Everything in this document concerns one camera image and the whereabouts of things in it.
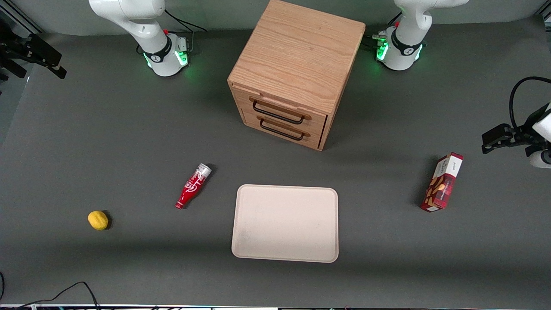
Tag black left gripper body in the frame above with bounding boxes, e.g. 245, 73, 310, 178
512, 103, 551, 156

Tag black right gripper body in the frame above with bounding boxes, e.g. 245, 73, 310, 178
0, 19, 31, 59

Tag wooden drawer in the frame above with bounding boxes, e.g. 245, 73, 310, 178
232, 84, 328, 133
242, 108, 325, 150

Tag black metal drawer handle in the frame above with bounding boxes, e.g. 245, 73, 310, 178
252, 100, 305, 125
259, 118, 304, 141

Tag oak wooden drawer cabinet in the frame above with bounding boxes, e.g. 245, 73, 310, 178
227, 0, 366, 151

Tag red cookie box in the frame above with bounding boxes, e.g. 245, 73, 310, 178
420, 152, 464, 213

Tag yellow lemon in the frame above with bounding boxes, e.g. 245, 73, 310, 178
87, 211, 109, 231

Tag red cola bottle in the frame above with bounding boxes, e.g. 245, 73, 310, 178
175, 163, 212, 210

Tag beige plastic tray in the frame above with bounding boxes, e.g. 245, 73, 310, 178
231, 184, 339, 264

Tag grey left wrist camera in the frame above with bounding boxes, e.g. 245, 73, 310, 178
529, 149, 551, 169

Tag black looped cable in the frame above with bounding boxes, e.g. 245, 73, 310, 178
509, 76, 551, 130

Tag black arm base cables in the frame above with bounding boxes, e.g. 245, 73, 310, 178
164, 9, 208, 54

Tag arm base connector wires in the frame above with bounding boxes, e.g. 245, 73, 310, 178
364, 13, 403, 50

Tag black thin floor cable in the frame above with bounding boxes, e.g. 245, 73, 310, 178
13, 281, 102, 310

